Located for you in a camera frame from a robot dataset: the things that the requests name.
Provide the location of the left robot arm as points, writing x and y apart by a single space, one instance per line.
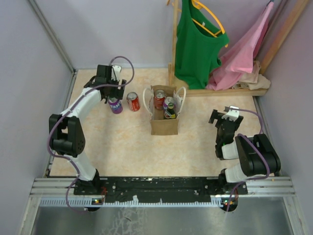
66 136

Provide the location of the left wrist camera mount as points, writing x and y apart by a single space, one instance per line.
116 70

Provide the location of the brown canvas bag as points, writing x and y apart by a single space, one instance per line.
159 125

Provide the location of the red cola can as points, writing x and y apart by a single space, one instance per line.
159 98
133 101

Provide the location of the green glass bottle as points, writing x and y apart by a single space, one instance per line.
170 113

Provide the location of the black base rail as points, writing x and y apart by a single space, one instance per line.
152 190

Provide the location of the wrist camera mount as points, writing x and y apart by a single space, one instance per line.
116 70
231 113

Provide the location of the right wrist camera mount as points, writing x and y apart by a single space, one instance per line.
231 113

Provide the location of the purple Fanta can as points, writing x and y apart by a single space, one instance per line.
115 105
167 101

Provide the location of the yellow clothes hanger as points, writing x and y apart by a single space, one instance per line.
195 25

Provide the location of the wooden clothes rack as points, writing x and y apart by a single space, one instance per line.
264 60

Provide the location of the beige crumpled cloth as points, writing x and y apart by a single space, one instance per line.
253 80

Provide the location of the aluminium frame rail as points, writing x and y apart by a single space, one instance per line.
59 192

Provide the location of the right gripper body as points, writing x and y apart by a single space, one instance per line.
217 115

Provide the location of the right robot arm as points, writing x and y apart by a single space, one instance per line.
257 157

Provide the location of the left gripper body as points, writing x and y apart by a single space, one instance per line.
114 92

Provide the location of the pink garment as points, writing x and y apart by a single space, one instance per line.
239 59

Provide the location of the green tank top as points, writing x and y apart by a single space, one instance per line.
193 66

